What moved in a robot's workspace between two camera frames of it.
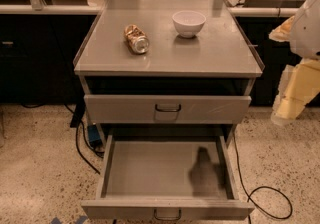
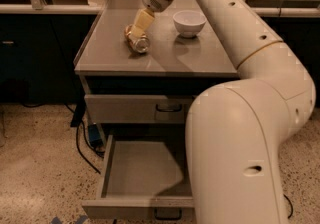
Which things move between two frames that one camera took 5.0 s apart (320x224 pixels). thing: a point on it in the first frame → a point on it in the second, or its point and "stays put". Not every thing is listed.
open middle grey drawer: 166,177 stays put
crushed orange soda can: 138,41 stays put
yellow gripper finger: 283,32 → 143,21
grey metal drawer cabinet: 167,71 stays put
